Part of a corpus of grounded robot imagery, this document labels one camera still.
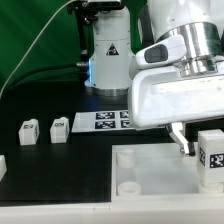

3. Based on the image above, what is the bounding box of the white cable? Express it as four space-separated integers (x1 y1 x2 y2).
0 0 78 98

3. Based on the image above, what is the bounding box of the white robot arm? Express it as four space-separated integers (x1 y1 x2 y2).
86 0 224 156

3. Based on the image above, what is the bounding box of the white L-shaped obstacle fence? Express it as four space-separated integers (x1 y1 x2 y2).
0 195 224 224

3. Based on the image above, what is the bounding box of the black cable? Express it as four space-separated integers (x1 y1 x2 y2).
6 63 88 91

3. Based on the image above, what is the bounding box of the white sheet with tags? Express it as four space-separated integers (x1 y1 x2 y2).
72 110 132 133

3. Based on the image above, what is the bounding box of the white square table top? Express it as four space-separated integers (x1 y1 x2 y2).
111 143 224 201

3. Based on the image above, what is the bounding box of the white block at left edge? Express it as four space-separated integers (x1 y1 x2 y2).
0 155 7 182

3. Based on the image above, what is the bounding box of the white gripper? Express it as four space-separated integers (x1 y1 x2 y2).
128 66 224 157

